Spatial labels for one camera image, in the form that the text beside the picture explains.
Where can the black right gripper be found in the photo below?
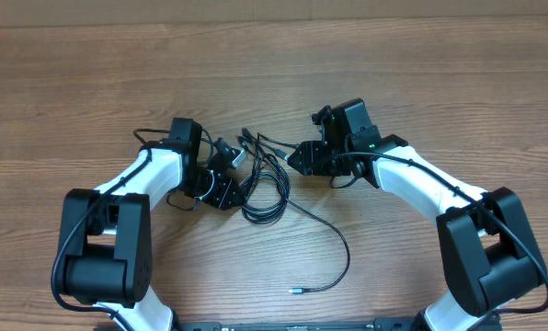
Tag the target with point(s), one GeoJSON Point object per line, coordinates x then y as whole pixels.
{"type": "Point", "coordinates": [318, 159]}

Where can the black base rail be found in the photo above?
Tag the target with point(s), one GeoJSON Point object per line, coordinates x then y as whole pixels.
{"type": "Point", "coordinates": [343, 325]}

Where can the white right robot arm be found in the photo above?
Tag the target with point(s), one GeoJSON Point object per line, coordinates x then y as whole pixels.
{"type": "Point", "coordinates": [490, 258]}

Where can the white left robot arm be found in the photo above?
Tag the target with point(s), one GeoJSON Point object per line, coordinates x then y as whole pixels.
{"type": "Point", "coordinates": [104, 260]}

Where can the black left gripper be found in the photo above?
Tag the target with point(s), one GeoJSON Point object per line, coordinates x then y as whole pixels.
{"type": "Point", "coordinates": [213, 185]}

